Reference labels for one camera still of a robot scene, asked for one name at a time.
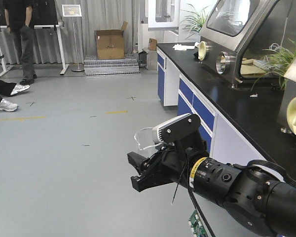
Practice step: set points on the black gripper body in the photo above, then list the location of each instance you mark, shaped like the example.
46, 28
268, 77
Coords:
180, 156

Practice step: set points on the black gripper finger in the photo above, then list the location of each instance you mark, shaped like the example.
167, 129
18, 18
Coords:
153, 179
139, 162

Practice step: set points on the clear glass beaker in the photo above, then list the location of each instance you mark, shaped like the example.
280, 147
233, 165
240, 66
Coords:
146, 138

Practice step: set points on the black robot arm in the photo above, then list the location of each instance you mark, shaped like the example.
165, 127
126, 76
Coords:
255, 198

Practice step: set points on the blue white lab cabinet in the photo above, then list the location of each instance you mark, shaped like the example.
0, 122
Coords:
198, 91

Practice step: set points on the green circuit board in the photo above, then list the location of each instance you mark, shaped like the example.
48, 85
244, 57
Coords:
196, 225

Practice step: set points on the metal grate steps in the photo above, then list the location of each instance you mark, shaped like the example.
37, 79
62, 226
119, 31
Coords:
95, 67

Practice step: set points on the cream rubber glove far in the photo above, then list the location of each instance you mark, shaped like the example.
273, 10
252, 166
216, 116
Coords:
203, 50

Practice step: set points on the cardboard box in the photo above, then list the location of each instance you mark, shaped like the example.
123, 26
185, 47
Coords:
110, 43

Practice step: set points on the white sneaker upper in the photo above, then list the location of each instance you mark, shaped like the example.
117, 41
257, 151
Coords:
19, 88

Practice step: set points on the white sneaker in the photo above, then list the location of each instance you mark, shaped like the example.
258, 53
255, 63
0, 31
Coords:
19, 88
7, 106

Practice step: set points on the green potted plant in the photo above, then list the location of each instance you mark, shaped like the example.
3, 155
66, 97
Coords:
193, 20

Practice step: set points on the steel glove box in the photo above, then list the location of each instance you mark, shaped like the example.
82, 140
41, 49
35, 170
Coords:
239, 31

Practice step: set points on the white sneaker lower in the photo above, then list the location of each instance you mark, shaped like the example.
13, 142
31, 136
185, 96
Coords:
7, 106

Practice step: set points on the green plant inside box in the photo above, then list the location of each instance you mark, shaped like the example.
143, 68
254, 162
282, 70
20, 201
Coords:
278, 63

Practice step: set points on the sign stand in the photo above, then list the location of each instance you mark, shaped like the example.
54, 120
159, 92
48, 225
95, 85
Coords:
72, 11

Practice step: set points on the standing person in black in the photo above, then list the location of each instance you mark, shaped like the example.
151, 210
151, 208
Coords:
18, 17

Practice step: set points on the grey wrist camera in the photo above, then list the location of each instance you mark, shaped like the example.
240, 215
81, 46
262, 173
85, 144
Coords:
176, 128

